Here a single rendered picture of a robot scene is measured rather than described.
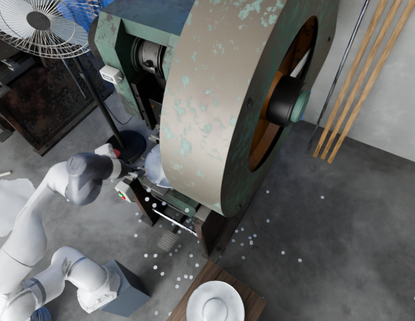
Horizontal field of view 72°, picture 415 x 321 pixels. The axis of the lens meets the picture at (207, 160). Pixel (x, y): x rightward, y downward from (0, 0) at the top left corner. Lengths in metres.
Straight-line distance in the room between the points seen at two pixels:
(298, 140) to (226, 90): 2.02
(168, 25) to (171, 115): 0.41
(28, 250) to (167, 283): 1.22
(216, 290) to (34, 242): 0.95
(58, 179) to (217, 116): 0.63
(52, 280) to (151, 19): 0.98
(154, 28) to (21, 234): 0.74
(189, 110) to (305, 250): 1.67
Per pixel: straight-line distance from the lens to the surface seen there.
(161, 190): 1.42
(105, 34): 1.12
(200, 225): 1.49
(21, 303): 1.10
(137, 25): 1.05
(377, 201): 2.46
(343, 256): 2.21
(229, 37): 0.61
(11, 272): 1.05
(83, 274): 1.33
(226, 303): 1.63
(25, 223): 1.06
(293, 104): 0.90
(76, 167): 0.96
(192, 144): 0.65
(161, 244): 1.98
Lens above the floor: 2.01
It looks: 57 degrees down
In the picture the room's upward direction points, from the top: 8 degrees counter-clockwise
